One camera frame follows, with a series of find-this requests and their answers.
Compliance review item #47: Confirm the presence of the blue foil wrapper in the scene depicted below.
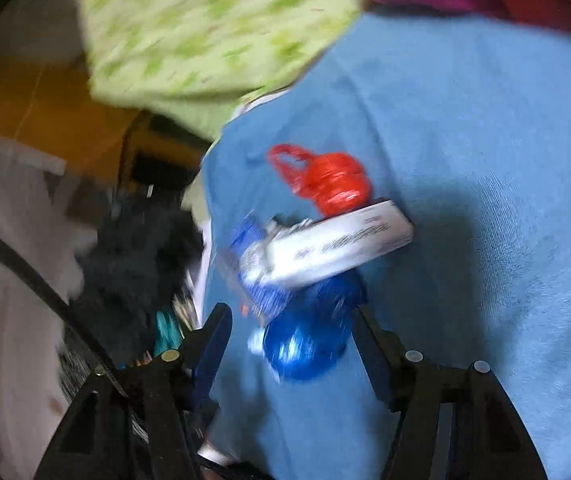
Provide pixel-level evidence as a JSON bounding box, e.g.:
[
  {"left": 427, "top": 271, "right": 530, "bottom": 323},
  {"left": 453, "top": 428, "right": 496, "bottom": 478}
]
[{"left": 216, "top": 216, "right": 367, "bottom": 382}]

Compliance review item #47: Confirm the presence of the red plastic bag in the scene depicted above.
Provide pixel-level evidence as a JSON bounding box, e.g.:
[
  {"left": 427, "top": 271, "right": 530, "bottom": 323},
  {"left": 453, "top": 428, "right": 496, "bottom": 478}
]
[{"left": 268, "top": 144, "right": 372, "bottom": 217}]

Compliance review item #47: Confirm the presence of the black clothes pile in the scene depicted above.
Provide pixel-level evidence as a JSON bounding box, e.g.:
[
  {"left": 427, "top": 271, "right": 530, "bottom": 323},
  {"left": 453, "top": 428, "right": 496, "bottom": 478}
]
[{"left": 69, "top": 195, "right": 204, "bottom": 366}]

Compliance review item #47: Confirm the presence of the orange wooden cabinet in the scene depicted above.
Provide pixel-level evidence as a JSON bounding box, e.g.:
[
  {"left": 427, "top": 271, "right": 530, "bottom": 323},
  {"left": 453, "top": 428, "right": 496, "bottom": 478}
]
[{"left": 0, "top": 54, "right": 142, "bottom": 181}]

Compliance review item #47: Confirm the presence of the green clover patterned quilt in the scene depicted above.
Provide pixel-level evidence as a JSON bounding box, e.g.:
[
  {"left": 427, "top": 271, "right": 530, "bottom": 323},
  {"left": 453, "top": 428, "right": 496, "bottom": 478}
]
[{"left": 76, "top": 0, "right": 363, "bottom": 141}]

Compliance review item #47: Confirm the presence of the black cable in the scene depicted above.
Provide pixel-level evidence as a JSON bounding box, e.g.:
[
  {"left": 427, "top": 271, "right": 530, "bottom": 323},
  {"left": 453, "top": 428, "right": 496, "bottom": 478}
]
[{"left": 0, "top": 219, "right": 131, "bottom": 396}]

